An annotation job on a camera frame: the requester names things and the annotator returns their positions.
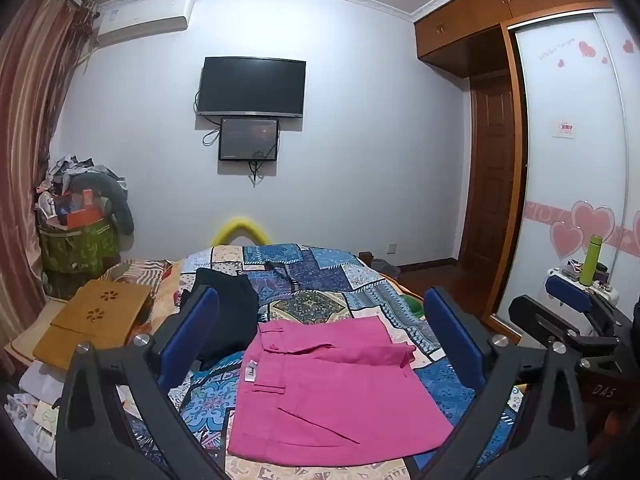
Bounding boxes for dark folded pants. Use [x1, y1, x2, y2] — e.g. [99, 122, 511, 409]
[180, 267, 260, 372]

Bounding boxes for pile of clothes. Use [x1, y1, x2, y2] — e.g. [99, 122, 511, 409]
[34, 154, 127, 211]

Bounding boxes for striped orange cloth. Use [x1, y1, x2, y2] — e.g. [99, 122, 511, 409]
[97, 258, 175, 295]

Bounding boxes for wall-mounted black television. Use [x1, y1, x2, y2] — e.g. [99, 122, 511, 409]
[196, 56, 307, 119]

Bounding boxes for green fabric storage bag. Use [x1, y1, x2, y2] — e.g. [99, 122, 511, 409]
[39, 200, 122, 275]

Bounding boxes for wooden overhead cabinet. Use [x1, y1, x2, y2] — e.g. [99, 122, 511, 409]
[414, 0, 615, 79]

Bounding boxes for pile of white papers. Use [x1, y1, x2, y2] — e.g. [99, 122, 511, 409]
[4, 360, 71, 466]

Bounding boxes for orange box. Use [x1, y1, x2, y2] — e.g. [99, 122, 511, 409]
[50, 188, 109, 229]

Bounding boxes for striped red curtain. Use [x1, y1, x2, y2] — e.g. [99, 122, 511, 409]
[0, 0, 98, 321]

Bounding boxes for small black wall monitor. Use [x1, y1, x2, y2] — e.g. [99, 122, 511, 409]
[218, 117, 280, 162]

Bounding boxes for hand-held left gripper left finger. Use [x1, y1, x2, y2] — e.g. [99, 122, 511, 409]
[55, 285, 227, 480]

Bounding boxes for white air conditioner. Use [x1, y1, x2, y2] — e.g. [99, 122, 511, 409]
[96, 0, 195, 45]

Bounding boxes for green bottle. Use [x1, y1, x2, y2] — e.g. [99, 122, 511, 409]
[579, 233, 604, 286]

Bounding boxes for grey cushion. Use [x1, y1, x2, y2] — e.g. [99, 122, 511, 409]
[65, 169, 135, 235]

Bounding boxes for white nightstand with clutter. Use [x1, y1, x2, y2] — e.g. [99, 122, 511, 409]
[546, 259, 626, 306]

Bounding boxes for patchwork printed blanket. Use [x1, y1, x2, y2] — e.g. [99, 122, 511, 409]
[112, 244, 523, 480]

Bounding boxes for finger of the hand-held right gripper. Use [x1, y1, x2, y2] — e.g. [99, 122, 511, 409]
[545, 275, 632, 333]
[508, 295, 626, 367]

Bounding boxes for wooden lap desk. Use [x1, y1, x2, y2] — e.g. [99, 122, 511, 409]
[32, 279, 157, 372]

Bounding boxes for pink pants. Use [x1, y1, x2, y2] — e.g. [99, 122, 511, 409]
[226, 316, 454, 460]

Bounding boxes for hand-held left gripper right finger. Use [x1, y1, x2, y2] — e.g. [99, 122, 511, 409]
[422, 286, 597, 480]

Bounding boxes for yellow foam tube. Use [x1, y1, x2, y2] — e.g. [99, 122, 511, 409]
[211, 217, 271, 248]

